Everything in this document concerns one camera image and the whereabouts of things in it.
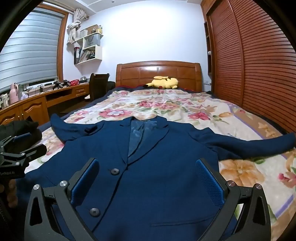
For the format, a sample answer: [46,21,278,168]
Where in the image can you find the wooden desk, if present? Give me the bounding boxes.
[0,82,90,127]

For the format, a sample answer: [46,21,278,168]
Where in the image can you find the floral blanket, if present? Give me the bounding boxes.
[23,89,296,241]

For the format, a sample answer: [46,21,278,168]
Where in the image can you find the black device on desk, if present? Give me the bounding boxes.
[53,79,70,90]

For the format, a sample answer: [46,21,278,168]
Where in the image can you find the grey window blind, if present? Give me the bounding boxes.
[0,10,65,93]

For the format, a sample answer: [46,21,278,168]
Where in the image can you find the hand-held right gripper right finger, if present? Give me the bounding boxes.
[195,158,271,241]

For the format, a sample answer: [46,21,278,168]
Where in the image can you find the person's left hand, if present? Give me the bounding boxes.
[0,179,18,208]

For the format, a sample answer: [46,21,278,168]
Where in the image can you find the yellow plush toy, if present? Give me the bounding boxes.
[143,76,180,90]

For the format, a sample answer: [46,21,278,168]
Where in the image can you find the wooden louvered wardrobe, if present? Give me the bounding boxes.
[201,0,296,135]

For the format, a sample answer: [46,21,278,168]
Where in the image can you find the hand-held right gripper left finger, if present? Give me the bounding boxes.
[24,158,101,241]

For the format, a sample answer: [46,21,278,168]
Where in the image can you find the pink bottle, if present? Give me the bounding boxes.
[9,83,19,101]

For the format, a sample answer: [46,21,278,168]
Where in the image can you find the blue suit jacket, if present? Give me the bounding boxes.
[17,113,296,241]

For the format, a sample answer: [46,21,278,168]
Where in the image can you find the tied beige curtain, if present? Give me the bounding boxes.
[67,9,89,45]

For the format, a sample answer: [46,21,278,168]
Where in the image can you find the folded black clothes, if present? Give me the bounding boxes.
[0,120,42,149]

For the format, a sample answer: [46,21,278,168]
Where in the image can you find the black chair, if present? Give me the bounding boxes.
[84,73,115,102]

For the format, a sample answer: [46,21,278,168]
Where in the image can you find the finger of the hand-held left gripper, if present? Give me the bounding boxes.
[0,133,32,152]
[16,144,47,167]

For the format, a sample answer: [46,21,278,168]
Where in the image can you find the white wall shelf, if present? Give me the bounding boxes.
[73,32,103,65]

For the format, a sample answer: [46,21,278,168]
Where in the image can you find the grey paper bag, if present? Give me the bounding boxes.
[84,35,101,48]

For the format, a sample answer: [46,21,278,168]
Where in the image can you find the wooden bed headboard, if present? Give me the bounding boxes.
[116,61,203,93]

